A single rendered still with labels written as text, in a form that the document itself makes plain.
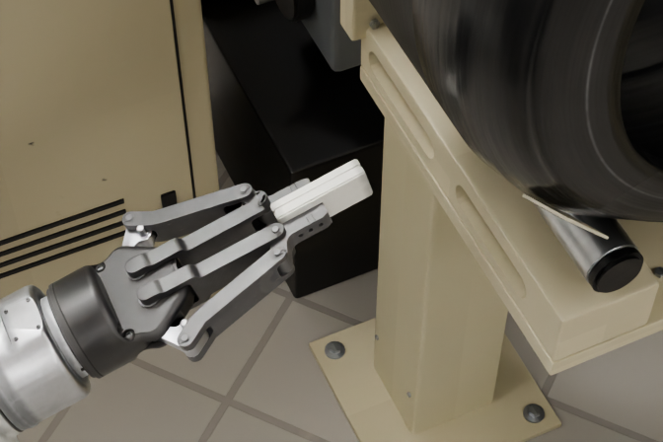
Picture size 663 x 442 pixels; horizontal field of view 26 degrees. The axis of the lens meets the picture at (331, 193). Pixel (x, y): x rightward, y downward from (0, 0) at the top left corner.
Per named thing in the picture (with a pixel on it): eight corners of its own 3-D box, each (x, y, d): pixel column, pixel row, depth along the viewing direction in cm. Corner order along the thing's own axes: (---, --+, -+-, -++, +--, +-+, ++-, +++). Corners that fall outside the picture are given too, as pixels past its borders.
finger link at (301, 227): (258, 235, 101) (274, 266, 99) (322, 201, 101) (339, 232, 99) (263, 246, 102) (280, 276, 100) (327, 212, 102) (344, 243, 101)
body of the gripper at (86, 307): (65, 358, 96) (188, 292, 96) (28, 264, 100) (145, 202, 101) (106, 405, 102) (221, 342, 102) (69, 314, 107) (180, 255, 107)
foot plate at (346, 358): (308, 346, 209) (308, 337, 208) (471, 283, 216) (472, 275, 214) (389, 499, 194) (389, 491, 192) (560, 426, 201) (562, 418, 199)
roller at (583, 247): (397, 10, 129) (381, -20, 125) (439, -18, 129) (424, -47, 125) (599, 304, 109) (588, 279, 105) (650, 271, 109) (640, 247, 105)
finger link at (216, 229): (148, 304, 103) (141, 289, 104) (283, 227, 104) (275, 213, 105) (129, 278, 100) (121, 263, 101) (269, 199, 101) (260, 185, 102)
